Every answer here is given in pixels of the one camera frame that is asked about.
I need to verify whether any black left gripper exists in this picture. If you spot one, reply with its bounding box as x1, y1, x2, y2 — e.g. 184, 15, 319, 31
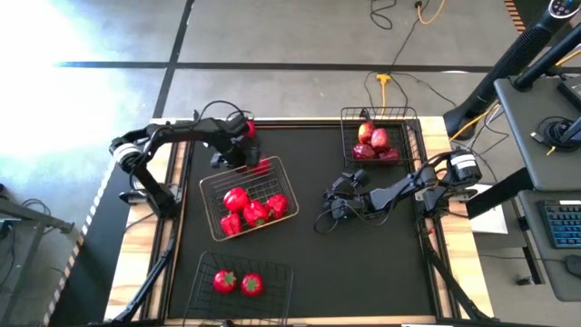
210, 134, 265, 169

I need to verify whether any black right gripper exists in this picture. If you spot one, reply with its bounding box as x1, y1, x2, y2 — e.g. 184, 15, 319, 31
325, 168, 374, 222

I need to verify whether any gold wire basket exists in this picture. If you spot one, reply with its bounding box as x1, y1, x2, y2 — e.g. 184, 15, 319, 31
198, 154, 300, 243

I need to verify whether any red tomato green calyx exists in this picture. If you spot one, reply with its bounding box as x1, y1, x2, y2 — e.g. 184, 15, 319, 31
240, 272, 265, 299
212, 269, 239, 295

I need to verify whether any black wire basket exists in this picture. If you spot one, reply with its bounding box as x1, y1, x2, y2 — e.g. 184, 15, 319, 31
340, 105, 421, 169
182, 251, 295, 327

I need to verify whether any yellow red apple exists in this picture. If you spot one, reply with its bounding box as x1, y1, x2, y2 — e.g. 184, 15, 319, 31
357, 122, 377, 144

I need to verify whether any black table mat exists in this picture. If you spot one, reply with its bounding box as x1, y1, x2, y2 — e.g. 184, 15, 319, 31
174, 124, 430, 319

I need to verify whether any white paper sheet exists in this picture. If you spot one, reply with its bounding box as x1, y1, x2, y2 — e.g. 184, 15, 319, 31
467, 183, 509, 235

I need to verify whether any black desk leg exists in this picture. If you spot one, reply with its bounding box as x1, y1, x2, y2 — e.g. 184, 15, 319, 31
465, 166, 537, 220

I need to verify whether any black striped-edge floor mat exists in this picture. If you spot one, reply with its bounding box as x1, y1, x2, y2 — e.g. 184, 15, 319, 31
503, 0, 557, 35
43, 141, 147, 327

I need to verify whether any grey desk top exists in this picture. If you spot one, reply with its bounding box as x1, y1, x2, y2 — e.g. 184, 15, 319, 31
517, 188, 581, 303
493, 74, 581, 193

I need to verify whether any black tower fan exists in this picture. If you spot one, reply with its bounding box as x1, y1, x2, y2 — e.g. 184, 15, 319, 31
442, 0, 581, 141

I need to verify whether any backlit black keyboard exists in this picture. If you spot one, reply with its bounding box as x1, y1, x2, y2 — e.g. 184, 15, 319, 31
537, 199, 581, 250

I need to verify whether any grey metal side table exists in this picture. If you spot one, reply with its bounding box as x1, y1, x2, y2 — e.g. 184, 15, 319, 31
0, 181, 76, 327

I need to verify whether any black computer mouse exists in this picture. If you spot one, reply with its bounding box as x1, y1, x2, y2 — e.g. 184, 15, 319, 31
565, 253, 581, 280

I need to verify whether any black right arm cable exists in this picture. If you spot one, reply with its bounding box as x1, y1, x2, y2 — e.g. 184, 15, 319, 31
312, 203, 391, 236

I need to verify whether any black floor cable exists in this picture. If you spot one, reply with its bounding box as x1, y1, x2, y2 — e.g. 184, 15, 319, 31
362, 70, 385, 113
390, 2, 421, 67
369, 0, 398, 31
390, 71, 458, 108

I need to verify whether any yellow extension cord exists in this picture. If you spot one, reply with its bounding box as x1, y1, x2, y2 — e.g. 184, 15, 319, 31
375, 72, 392, 117

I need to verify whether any black diagonal frame strut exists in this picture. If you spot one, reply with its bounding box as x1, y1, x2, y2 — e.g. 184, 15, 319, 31
417, 217, 500, 324
88, 222, 179, 327

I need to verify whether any yellow floor cable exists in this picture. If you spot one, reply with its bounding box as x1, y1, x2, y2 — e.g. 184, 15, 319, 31
415, 0, 445, 25
448, 103, 503, 142

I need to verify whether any black coiled cable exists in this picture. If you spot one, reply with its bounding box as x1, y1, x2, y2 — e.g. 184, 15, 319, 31
535, 115, 578, 154

